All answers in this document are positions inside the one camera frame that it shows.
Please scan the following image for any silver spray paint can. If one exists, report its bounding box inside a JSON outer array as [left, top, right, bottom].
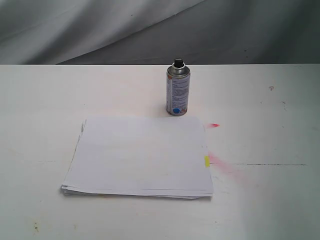
[[166, 58, 191, 116]]

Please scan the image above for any white paper stack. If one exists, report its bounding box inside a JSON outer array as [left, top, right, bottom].
[[61, 116, 213, 199]]

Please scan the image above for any grey backdrop cloth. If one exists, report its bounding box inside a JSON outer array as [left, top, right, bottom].
[[0, 0, 320, 65]]

